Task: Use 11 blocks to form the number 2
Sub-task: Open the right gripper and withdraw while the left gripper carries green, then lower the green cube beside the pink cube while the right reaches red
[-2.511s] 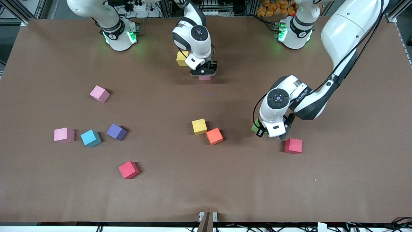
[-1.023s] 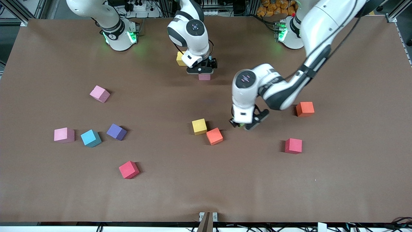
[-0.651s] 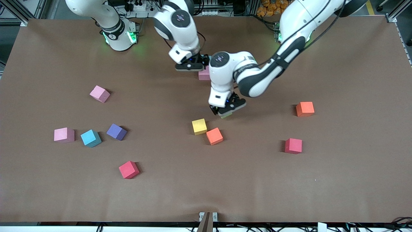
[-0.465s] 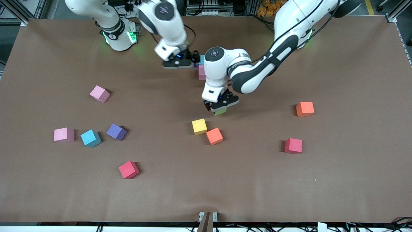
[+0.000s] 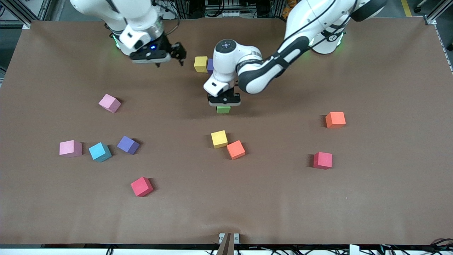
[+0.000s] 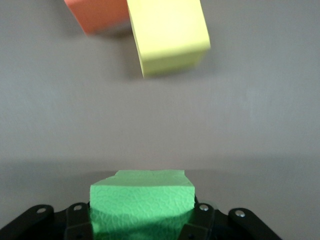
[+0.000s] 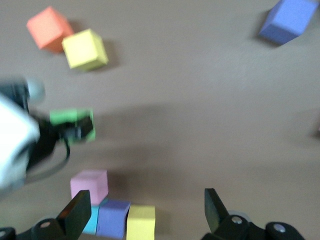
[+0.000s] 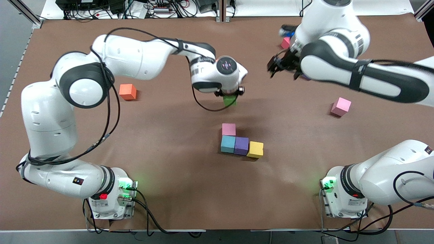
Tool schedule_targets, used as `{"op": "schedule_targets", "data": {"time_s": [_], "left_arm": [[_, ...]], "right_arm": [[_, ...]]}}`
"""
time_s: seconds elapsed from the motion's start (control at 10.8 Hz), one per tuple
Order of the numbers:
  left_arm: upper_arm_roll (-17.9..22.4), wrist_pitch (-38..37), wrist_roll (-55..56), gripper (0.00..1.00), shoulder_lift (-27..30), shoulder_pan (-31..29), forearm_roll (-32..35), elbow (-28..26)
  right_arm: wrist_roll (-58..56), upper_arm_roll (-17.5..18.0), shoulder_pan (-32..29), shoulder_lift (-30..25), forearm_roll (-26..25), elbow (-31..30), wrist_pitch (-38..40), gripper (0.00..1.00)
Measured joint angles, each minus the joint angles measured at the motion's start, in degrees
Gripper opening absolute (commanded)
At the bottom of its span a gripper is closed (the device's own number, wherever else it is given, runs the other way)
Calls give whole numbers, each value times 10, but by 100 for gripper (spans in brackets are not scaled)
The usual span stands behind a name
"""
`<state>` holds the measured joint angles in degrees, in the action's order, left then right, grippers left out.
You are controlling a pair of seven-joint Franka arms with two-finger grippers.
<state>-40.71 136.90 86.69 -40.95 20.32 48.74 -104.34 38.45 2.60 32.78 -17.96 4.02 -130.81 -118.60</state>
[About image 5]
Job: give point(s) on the yellow foam cube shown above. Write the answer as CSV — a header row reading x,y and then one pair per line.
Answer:
x,y
219,139
200,64

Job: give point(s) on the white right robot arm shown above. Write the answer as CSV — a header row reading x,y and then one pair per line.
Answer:
x,y
134,21

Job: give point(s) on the green foam cube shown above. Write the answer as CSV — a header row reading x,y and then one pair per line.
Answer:
x,y
223,109

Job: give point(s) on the pile of orange packets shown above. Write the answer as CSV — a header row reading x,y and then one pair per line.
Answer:
x,y
287,9

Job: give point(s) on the purple foam cube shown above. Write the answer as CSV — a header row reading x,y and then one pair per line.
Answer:
x,y
127,145
210,66

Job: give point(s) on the cyan foam cube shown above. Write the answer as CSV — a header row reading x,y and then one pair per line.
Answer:
x,y
99,152

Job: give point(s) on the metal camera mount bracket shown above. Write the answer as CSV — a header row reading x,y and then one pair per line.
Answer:
x,y
228,244

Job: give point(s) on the red foam cube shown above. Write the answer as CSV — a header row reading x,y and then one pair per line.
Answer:
x,y
142,187
322,160

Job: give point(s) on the aluminium frame rail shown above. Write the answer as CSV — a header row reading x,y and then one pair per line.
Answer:
x,y
439,9
24,19

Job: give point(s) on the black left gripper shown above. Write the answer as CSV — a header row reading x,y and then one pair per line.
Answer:
x,y
231,93

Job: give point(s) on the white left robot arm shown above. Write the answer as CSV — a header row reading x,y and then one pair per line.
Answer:
x,y
247,71

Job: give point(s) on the brown paper table cover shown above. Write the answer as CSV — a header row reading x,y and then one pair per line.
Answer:
x,y
247,198

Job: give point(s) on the white power strip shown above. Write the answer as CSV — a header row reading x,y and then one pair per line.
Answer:
x,y
170,14

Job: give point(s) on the pink foam cube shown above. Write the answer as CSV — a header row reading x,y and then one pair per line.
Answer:
x,y
109,103
70,148

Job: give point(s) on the grey electronics box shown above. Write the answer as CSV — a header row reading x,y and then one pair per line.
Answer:
x,y
224,13

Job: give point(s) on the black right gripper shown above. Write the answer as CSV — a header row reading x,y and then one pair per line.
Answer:
x,y
170,47

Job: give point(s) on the orange foam cube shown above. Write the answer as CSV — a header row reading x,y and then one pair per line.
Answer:
x,y
235,150
335,120

